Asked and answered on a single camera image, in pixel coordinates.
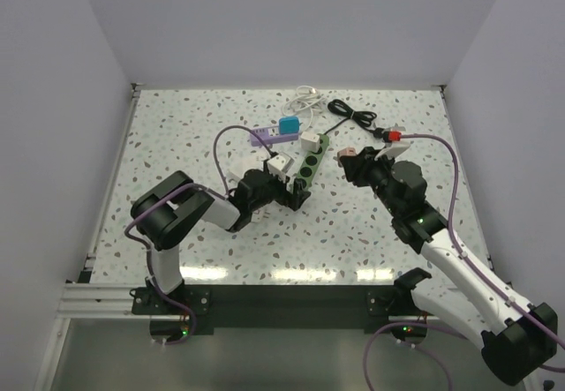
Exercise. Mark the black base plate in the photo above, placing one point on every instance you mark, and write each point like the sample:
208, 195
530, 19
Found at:
364, 307

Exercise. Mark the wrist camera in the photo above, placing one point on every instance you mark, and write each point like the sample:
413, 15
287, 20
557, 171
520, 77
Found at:
280, 164
395, 144

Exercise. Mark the white cube charger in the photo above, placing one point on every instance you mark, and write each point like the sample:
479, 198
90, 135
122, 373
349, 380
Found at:
310, 141

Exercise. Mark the beige pink plug adapter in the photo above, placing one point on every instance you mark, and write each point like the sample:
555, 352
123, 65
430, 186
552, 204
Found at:
346, 152

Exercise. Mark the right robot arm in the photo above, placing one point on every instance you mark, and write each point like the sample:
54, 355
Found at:
515, 337

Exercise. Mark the white triangular power strip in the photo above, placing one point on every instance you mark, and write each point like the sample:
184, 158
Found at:
238, 168

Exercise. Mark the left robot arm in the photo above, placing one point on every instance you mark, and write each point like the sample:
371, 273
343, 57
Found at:
163, 217

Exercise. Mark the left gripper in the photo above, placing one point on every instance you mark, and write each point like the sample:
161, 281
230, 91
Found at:
292, 199

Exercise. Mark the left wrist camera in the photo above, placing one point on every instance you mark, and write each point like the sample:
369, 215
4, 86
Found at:
280, 164

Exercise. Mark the blue plug adapter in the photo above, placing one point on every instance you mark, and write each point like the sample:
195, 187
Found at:
289, 125

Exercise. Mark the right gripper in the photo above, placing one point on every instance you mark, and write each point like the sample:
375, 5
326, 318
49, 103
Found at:
357, 166

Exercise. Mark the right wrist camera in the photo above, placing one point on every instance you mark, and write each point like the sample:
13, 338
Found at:
395, 144

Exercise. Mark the green power strip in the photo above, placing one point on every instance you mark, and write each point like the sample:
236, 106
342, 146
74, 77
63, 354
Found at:
312, 161

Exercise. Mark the purple power strip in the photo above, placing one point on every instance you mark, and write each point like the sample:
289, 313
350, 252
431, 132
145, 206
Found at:
273, 135

